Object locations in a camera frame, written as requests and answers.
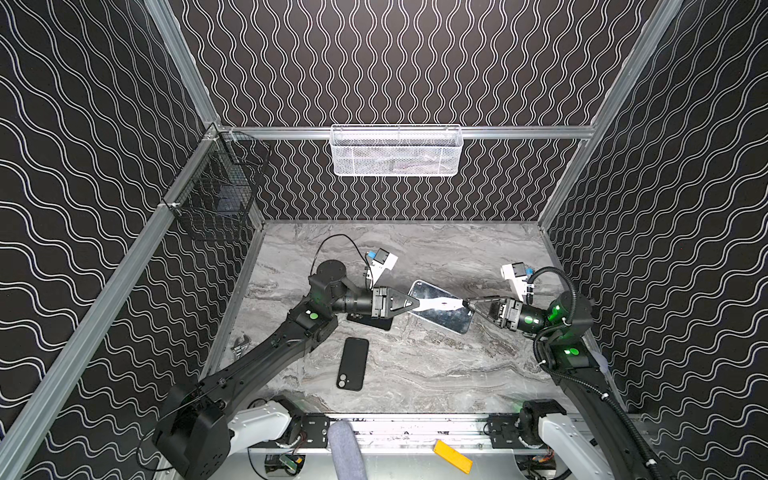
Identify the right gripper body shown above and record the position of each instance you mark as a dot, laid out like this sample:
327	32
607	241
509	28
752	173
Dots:
503	312

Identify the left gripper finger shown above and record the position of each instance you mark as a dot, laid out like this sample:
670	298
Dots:
402	300
402	310

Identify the aluminium front rail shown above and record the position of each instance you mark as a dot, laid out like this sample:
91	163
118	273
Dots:
384	433

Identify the black phone case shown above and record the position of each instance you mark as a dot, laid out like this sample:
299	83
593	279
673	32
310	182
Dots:
353	364

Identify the white wire basket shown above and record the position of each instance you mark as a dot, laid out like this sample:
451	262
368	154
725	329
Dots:
389	150

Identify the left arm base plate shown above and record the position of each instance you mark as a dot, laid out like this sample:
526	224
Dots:
308	430

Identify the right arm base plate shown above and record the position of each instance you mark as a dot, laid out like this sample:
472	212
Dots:
516	431

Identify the yellow tag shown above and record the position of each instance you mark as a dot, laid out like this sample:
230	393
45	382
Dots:
453	457

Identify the light blue phone case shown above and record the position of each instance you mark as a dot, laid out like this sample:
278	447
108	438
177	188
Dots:
459	321

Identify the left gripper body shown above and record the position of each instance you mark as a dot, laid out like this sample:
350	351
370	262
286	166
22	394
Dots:
377	302

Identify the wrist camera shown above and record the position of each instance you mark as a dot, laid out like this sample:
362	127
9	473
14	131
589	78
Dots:
517	275
378	262

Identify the black wire basket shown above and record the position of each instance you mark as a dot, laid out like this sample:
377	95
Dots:
219	204

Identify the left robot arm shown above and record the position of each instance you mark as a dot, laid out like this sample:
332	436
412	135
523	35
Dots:
220	395

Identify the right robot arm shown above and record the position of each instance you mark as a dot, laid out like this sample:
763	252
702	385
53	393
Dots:
547	307

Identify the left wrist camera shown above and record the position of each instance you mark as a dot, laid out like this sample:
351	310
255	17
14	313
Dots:
378	262

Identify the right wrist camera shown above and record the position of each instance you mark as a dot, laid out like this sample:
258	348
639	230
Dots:
517	275

